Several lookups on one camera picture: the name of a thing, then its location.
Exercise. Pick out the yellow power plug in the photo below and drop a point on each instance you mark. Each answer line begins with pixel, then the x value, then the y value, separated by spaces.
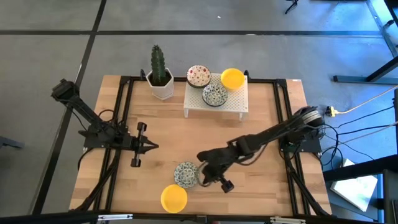
pixel 331 111

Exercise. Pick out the green cactus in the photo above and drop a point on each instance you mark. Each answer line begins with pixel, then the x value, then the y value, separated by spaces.
pixel 158 63

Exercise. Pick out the black aluminium table frame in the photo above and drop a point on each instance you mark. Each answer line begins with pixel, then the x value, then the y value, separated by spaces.
pixel 264 81

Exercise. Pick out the white hexagonal plant pot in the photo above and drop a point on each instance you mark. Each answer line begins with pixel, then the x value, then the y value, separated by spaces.
pixel 163 91

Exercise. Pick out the dark side table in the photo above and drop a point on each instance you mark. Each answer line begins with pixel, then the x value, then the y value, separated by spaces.
pixel 357 170

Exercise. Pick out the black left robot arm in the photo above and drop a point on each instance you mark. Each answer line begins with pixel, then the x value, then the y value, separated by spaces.
pixel 84 112

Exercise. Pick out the silver metal bracket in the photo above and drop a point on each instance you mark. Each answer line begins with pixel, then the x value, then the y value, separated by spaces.
pixel 287 220
pixel 115 216

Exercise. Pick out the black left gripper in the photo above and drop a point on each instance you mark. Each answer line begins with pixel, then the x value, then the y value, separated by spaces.
pixel 132 143

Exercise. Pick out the black tripod leg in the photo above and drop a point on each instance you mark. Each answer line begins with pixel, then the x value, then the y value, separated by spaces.
pixel 291 5

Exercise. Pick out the grey metal table foot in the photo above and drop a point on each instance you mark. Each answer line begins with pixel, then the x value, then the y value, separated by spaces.
pixel 389 42

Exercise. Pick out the dark grey floor object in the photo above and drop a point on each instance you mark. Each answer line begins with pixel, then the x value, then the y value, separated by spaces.
pixel 9 143

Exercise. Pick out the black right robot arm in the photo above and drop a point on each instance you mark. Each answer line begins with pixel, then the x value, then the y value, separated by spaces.
pixel 273 133

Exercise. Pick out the white perforated metal rack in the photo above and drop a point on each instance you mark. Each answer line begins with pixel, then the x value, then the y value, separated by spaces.
pixel 236 101

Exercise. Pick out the black desk leg frame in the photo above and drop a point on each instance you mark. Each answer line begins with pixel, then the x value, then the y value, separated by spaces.
pixel 351 79

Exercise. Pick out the white flat panel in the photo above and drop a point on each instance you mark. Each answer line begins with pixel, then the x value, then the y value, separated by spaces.
pixel 354 186

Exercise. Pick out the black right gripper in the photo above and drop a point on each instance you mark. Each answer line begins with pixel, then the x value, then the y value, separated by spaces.
pixel 216 161

